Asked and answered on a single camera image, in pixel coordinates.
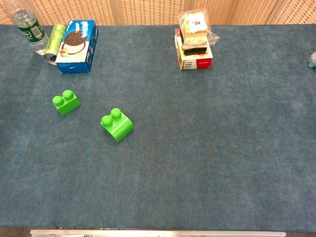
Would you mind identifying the small green toy brick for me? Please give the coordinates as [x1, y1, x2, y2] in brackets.
[52, 89, 81, 116]

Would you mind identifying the aluminium rail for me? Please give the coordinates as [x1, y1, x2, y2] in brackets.
[30, 229, 287, 237]

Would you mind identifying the large green toy brick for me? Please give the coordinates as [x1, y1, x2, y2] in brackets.
[100, 108, 135, 143]

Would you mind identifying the clear plastic water bottle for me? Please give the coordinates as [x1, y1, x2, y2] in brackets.
[4, 0, 49, 55]

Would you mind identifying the teal plastic object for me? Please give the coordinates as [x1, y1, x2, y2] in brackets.
[307, 51, 316, 68]

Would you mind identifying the blue cookie box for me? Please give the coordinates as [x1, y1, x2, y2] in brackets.
[55, 19, 99, 74]

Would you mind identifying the wicker folding screen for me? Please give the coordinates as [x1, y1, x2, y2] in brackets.
[0, 0, 316, 25]

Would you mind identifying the bagged sponge pack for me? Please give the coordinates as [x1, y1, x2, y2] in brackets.
[177, 8, 220, 50]

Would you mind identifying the blue felt table cover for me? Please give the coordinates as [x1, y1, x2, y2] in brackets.
[0, 24, 316, 232]

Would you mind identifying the red white yellow carton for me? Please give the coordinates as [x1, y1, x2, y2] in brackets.
[174, 28, 213, 71]

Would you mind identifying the green drink can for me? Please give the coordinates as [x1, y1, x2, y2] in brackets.
[44, 24, 67, 66]

